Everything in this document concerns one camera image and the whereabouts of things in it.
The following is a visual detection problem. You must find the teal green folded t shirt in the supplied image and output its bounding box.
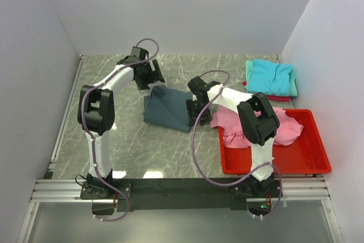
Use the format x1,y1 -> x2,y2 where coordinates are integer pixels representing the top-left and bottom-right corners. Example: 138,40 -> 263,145
245,60 -> 299,97

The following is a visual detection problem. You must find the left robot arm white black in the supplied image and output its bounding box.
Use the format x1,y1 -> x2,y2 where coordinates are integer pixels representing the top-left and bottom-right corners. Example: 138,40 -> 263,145
77,58 -> 165,196

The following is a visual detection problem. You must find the red plastic bin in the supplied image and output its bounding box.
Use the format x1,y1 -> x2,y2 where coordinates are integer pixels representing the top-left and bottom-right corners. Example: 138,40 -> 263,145
218,109 -> 331,175

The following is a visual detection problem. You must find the aluminium extrusion rail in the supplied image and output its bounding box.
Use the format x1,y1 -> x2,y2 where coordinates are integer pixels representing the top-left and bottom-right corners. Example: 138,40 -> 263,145
18,151 -> 333,242

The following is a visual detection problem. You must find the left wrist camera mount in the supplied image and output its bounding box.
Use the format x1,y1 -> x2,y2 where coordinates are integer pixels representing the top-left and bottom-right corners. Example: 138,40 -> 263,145
129,47 -> 149,63

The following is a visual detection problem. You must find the pink t shirt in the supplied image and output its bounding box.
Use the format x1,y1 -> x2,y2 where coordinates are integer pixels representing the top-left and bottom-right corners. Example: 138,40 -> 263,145
210,106 -> 304,149

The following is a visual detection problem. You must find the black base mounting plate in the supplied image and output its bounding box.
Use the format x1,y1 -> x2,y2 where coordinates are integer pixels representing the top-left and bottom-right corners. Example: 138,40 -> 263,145
80,178 -> 282,212

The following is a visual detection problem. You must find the slate blue t shirt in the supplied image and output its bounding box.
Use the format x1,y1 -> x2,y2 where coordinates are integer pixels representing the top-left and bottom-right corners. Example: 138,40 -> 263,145
143,85 -> 193,133

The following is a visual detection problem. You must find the crimson folded t shirt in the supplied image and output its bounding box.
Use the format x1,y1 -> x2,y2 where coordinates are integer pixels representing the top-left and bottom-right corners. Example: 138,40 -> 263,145
242,81 -> 291,102

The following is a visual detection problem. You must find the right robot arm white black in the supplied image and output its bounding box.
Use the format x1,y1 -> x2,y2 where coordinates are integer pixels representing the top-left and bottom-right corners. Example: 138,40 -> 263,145
186,76 -> 280,188

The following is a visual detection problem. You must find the cyan folded t shirt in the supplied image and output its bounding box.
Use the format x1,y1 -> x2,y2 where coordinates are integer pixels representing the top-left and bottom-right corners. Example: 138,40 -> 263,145
246,58 -> 294,96

